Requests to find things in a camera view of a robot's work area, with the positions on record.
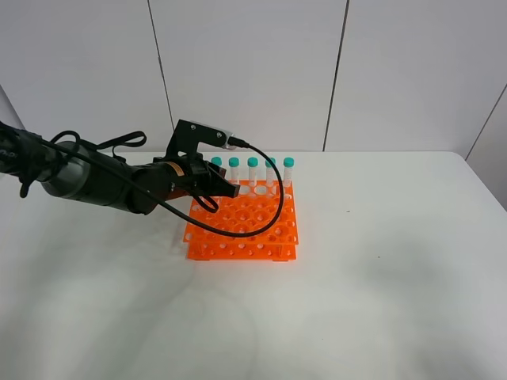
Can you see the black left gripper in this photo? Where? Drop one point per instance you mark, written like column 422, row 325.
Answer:
column 177, row 176

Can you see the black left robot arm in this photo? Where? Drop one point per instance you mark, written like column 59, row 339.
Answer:
column 72, row 168

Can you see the orange test tube rack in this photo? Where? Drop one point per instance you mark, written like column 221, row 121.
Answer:
column 252, row 209

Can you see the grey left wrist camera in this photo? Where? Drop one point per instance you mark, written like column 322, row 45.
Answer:
column 212, row 136

